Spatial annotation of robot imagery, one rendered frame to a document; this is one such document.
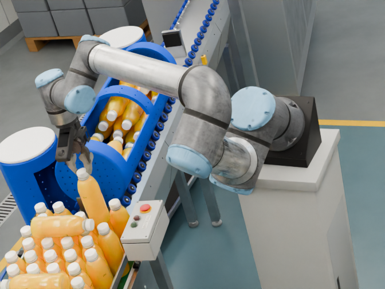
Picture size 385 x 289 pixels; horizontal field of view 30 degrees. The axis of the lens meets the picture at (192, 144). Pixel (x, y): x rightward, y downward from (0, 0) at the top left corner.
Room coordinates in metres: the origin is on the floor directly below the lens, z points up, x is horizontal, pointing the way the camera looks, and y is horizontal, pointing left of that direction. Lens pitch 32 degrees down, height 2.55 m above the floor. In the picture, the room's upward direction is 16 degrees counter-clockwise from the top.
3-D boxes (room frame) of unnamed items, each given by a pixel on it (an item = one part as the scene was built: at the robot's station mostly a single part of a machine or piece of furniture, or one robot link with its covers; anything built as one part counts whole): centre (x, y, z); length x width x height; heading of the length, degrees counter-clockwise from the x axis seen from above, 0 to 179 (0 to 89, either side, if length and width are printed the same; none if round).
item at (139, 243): (1.97, 0.23, 1.05); 0.20 x 0.10 x 0.10; 159
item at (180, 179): (3.27, 0.12, 0.31); 0.06 x 0.06 x 0.63; 69
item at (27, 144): (2.84, 0.72, 1.03); 0.28 x 0.28 x 0.01
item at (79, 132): (2.08, 0.37, 1.43); 0.09 x 0.08 x 0.12; 159
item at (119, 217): (2.10, 0.32, 1.00); 0.07 x 0.07 x 0.19
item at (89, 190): (2.05, 0.38, 1.19); 0.07 x 0.07 x 0.19
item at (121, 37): (3.74, 0.23, 1.03); 0.28 x 0.28 x 0.01
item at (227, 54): (4.14, -0.37, 0.31); 0.06 x 0.06 x 0.63; 69
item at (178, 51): (3.51, -0.05, 1.00); 0.10 x 0.04 x 0.15; 69
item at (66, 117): (2.07, 0.38, 1.52); 0.10 x 0.09 x 0.05; 69
